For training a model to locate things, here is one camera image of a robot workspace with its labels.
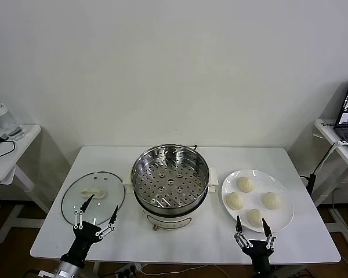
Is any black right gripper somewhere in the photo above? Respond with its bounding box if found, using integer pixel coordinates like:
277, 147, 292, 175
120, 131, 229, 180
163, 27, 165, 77
234, 214, 277, 278

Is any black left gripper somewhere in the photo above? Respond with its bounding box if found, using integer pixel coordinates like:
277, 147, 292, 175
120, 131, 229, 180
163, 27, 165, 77
60, 193, 119, 269

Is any round glass pot lid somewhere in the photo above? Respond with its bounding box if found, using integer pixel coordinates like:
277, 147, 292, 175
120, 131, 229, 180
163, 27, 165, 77
60, 171, 126, 228

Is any white steamed baozi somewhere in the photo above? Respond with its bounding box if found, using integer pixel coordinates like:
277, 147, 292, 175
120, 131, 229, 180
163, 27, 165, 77
246, 208, 265, 229
226, 192, 245, 210
237, 176, 255, 192
261, 192, 282, 210

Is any stainless steel steamer basket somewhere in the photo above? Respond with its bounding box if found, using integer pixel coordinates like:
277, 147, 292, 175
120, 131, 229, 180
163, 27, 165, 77
130, 144, 211, 210

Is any white work table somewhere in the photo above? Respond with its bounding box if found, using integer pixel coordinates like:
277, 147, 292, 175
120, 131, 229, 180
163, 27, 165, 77
30, 145, 342, 272

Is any white round plate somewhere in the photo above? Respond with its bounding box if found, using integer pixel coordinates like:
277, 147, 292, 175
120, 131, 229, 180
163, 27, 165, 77
221, 169, 295, 233

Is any white floor power strip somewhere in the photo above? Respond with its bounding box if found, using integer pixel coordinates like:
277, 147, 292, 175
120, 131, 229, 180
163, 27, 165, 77
115, 262, 143, 276

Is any white electric cooker pot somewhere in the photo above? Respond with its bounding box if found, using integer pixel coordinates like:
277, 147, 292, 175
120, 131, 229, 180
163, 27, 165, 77
122, 167, 219, 232

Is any black power adapter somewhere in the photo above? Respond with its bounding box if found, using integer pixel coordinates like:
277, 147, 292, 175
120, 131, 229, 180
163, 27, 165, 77
300, 173, 316, 200

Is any small glass cup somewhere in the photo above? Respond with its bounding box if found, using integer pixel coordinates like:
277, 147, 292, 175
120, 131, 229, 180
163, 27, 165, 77
7, 128, 26, 142

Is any white laptop side table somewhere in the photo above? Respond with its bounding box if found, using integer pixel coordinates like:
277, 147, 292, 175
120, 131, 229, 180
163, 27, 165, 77
313, 118, 348, 248

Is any clear jug with white lid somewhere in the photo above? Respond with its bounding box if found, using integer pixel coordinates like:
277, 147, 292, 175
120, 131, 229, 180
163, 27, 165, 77
0, 101, 18, 137

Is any black looped cable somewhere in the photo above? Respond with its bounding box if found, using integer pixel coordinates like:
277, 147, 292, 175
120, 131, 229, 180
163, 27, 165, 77
0, 134, 16, 159

